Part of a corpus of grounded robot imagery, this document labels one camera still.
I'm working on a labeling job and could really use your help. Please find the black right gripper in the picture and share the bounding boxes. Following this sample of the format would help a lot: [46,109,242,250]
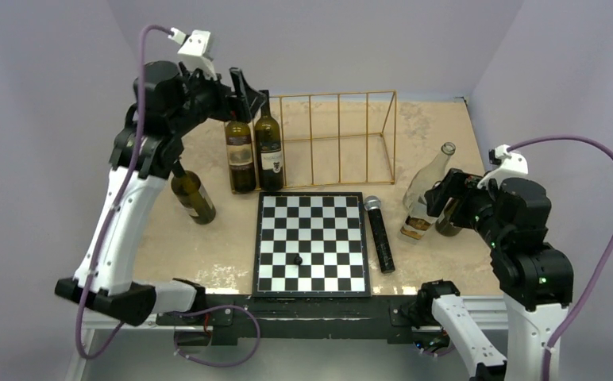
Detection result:
[424,164,507,245]

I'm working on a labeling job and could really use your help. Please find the dark bottle far right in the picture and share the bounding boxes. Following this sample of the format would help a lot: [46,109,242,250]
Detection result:
[434,198,462,237]

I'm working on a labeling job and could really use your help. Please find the dark green wine bottle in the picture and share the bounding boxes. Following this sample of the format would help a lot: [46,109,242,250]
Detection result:
[254,90,284,191]

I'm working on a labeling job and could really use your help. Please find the black white chessboard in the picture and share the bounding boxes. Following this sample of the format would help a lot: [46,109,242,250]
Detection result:
[252,191,372,298]

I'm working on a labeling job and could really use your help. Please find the clear square liquor bottle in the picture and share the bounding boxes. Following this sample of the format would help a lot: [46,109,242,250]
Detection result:
[400,201,437,241]

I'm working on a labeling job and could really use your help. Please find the gold wire wine rack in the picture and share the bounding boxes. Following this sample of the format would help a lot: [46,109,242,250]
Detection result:
[269,90,399,189]

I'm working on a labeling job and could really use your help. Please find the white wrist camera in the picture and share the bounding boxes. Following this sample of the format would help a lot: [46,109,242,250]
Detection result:
[476,144,529,190]
[169,28,217,79]

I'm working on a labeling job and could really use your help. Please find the green Primitivo wine bottle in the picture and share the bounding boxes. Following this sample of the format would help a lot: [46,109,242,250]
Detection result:
[225,121,256,193]

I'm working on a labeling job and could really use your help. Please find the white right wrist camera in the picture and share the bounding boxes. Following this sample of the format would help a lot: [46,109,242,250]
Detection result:
[476,144,529,190]

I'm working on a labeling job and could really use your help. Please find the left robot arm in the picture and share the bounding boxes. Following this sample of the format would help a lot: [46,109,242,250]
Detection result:
[55,60,266,326]

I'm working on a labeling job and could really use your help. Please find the clear glass bottle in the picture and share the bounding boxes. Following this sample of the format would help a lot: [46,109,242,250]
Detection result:
[403,142,457,210]

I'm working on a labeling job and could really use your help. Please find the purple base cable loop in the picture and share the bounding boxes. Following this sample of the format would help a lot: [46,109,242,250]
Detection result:
[173,303,261,369]

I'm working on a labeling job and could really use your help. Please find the black handheld microphone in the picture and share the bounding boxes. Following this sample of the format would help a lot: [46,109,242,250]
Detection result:
[364,195,395,274]

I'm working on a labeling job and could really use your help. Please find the green wine bottle far left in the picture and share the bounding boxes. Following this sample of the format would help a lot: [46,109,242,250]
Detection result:
[170,160,217,225]

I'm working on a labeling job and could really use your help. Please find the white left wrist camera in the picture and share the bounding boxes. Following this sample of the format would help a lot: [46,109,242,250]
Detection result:
[169,28,217,79]

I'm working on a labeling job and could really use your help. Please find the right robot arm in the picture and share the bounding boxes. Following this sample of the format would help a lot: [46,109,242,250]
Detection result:
[414,169,574,380]

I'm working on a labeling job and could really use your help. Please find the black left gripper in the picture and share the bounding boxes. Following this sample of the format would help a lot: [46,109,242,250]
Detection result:
[168,62,264,137]

